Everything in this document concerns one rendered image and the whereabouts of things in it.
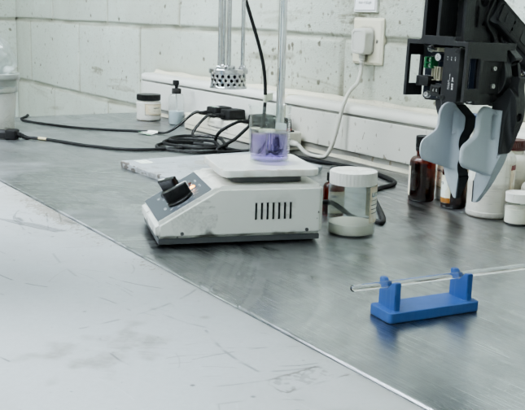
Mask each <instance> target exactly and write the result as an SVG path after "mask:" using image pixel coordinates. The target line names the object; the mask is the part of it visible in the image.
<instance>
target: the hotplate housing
mask: <svg viewBox="0 0 525 410"><path fill-rule="evenodd" d="M194 173H195V174H197V175H198V176H199V177H200V178H201V179H202V180H203V181H204V182H205V183H206V184H207V185H208V186H209V187H210V188H211V190H210V191H208V192H207V193H206V194H203V195H202V196H200V197H198V198H197V199H195V200H194V201H192V202H190V203H188V204H187V205H185V206H184V207H182V208H180V209H178V210H177V211H175V212H174V213H172V214H170V215H168V216H166V217H165V218H164V219H162V220H159V222H158V221H157V219H156V218H155V217H154V215H153V214H152V212H151V210H150V208H149V207H148V206H147V204H146V202H145V204H143V205H142V214H143V216H144V220H145V222H146V224H147V226H148V228H149V230H150V231H151V233H152V235H153V236H154V238H155V240H156V241H157V243H158V245H177V244H191V243H212V242H254V241H274V240H305V239H317V238H319V233H318V232H317V231H319V230H322V199H323V187H321V186H320V184H319V183H317V182H315V181H314V180H312V179H311V178H309V177H235V178H228V177H221V176H220V175H219V174H218V173H216V172H215V171H214V170H213V169H212V168H201V169H200V170H195V171H194Z"/></svg>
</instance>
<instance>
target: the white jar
mask: <svg viewBox="0 0 525 410"><path fill-rule="evenodd" d="M160 96H161V95H160V94H149V93H143V94H137V100H138V101H137V102H136V105H137V120H141V121H157V120H160V119H161V102H160Z"/></svg>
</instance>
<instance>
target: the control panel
mask: <svg viewBox="0 0 525 410"><path fill-rule="evenodd" d="M180 181H181V182H183V181H186V182H187V183H189V182H192V183H191V184H190V185H189V187H190V186H192V185H194V186H195V187H193V188H192V189H190V191H191V192H192V195H191V196H190V198H188V199H187V200H186V201H185V202H184V203H181V204H179V205H177V206H175V207H169V206H168V204H167V203H166V201H165V199H164V198H162V197H161V193H162V191H163V190H161V191H160V192H159V193H157V194H155V195H153V196H151V197H150V198H148V199H147V200H145V202H146V204H147V206H148V207H149V208H150V210H151V212H152V214H153V215H154V217H155V218H156V219H157V221H158V222H159V220H162V219H164V218H165V217H166V216H168V215H170V214H172V213H174V212H175V211H177V210H178V209H180V208H182V207H184V206H185V205H187V204H188V203H190V202H192V201H194V200H195V199H197V198H198V197H200V196H202V195H203V194H206V193H207V192H208V191H210V190H211V188H210V187H209V186H208V185H207V184H206V183H205V182H204V181H203V180H202V179H201V178H200V177H199V176H198V175H197V174H195V173H194V172H192V173H191V174H189V175H187V176H186V177H183V178H182V179H181V180H179V181H178V182H180Z"/></svg>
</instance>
